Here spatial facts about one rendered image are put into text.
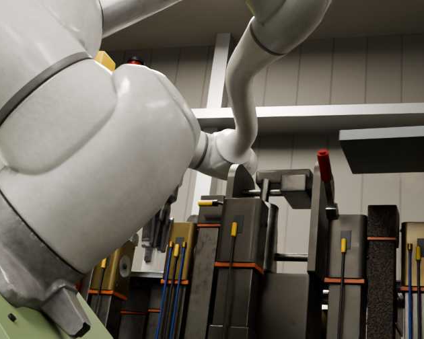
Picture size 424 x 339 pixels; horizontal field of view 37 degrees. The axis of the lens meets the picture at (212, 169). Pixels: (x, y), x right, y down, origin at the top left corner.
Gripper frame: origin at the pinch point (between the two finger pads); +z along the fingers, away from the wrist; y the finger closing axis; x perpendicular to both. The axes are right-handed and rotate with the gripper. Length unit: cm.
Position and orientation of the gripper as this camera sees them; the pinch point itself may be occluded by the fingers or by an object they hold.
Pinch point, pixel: (150, 264)
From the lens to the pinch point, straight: 153.4
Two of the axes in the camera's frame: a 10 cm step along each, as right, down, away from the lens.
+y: 3.5, 4.0, 8.5
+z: -1.3, 9.2, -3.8
